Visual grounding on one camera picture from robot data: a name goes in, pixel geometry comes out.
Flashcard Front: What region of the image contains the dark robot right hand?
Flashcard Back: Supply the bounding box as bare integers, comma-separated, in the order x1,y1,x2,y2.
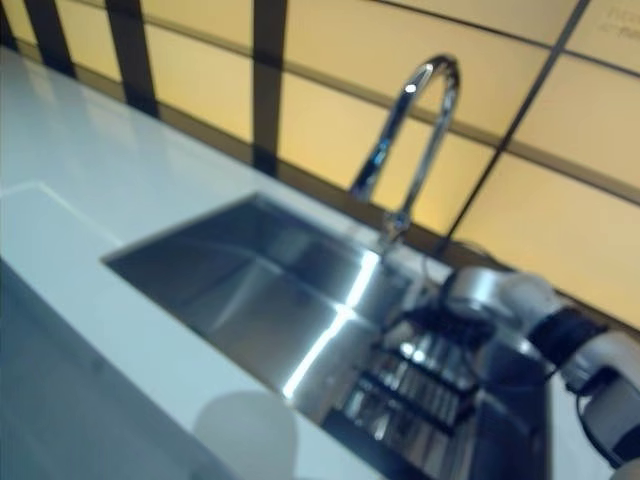
407,282,449,329

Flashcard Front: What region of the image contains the dark metal sink drying rack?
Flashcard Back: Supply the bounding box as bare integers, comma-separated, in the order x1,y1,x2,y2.
324,307,481,446

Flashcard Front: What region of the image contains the chrome gooseneck faucet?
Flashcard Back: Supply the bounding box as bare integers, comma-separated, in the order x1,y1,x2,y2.
348,53,462,256

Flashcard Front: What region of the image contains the stainless steel sink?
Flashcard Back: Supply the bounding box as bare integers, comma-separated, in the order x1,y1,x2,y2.
99,192,551,480

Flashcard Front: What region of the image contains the white kitchen cabinet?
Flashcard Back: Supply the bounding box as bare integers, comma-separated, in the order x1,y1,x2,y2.
0,254,321,480

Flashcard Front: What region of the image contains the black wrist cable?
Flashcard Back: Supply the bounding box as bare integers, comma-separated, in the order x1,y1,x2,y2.
544,359,640,461

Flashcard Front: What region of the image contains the dark window frame grid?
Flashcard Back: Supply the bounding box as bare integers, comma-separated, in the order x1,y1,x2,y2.
0,0,640,341

